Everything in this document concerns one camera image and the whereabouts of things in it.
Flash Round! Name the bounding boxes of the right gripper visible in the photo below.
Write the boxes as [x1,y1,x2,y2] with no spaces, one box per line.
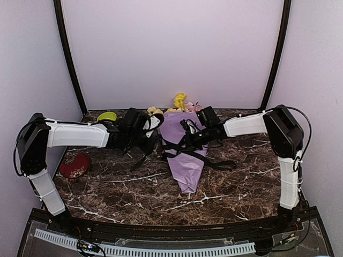
[176,126,213,152]

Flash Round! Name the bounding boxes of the yellow daisy bunch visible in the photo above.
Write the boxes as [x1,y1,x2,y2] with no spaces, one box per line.
[147,106,177,116]

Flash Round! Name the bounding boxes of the black printed ribbon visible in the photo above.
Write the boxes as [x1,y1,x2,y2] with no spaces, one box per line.
[130,132,237,171]

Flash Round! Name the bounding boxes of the pink wrapping paper sheet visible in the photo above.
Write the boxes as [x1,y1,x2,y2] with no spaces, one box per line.
[158,112,205,193]

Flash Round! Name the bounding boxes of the yellow rose stem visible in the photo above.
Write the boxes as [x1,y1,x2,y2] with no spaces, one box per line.
[174,93,187,111]

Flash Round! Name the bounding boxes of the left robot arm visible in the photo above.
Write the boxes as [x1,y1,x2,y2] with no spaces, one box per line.
[13,109,164,233]

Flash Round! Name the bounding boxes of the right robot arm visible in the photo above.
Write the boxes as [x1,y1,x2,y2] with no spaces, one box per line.
[180,105,308,210]

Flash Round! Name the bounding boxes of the green plastic bowl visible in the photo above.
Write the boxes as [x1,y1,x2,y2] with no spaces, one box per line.
[97,111,117,123]

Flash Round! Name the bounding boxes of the red floral dish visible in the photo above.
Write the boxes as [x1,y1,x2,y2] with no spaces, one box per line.
[60,153,91,179]

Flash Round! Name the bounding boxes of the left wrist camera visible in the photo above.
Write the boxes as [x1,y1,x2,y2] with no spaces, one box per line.
[124,108,149,131]

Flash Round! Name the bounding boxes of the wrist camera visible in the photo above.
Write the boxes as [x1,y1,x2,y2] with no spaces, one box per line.
[196,106,220,128]
[124,108,149,131]

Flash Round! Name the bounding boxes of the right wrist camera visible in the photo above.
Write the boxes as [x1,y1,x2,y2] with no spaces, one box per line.
[196,106,220,128]

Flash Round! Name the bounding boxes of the white slotted cable duct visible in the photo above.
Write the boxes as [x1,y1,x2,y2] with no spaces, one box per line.
[33,229,256,256]

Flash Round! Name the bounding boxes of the black front rail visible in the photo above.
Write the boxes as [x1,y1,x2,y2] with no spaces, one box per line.
[29,207,318,241]

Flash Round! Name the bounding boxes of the right black frame post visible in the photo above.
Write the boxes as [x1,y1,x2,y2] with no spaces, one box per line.
[259,0,292,110]

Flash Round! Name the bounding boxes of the black frame post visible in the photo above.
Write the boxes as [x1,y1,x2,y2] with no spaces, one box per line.
[259,0,292,110]
[53,0,88,115]

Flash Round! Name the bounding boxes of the left black frame post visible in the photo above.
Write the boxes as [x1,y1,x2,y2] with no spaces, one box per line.
[53,0,88,115]

